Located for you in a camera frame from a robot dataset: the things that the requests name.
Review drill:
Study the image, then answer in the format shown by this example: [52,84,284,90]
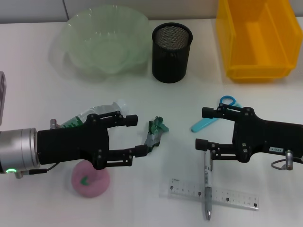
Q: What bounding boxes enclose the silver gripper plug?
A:
[285,149,296,170]
[49,117,60,130]

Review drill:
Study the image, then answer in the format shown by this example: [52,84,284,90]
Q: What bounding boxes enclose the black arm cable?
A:
[15,163,60,178]
[271,156,303,170]

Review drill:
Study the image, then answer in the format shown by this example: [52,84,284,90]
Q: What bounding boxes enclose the black mesh pen holder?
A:
[151,22,194,83]

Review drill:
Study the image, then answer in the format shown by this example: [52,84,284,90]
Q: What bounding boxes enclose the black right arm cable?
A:
[271,156,303,170]

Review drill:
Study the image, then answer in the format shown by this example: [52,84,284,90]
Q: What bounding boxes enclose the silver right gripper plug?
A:
[285,149,296,170]

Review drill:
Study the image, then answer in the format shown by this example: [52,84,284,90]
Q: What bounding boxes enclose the silver pen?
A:
[201,151,213,221]

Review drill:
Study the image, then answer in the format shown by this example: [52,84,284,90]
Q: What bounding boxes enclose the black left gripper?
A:
[36,110,148,170]

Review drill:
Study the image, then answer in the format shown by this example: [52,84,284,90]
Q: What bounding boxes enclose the blue scissors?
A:
[190,95,244,133]

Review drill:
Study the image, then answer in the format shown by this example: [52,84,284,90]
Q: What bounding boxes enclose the pink toy peach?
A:
[71,159,111,197]

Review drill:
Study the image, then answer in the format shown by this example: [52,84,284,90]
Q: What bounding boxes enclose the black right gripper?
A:
[195,104,303,164]

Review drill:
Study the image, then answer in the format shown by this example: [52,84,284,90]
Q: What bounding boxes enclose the translucent green fruit bowl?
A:
[48,7,150,83]

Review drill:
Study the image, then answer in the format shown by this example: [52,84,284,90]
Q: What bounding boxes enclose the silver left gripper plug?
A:
[49,117,60,130]

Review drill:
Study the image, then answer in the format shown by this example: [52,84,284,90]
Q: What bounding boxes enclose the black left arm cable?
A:
[15,163,60,178]

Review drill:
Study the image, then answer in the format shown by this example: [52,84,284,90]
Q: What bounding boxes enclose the clear green-label water bottle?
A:
[55,99,130,130]

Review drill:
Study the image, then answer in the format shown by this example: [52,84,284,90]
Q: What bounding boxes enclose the green plastic wrapper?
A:
[142,115,170,154]

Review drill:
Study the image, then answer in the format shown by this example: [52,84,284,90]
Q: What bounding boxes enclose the transparent plastic ruler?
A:
[160,178,260,210]

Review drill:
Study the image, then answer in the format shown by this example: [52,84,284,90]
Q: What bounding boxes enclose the yellow plastic bin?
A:
[215,0,303,83]

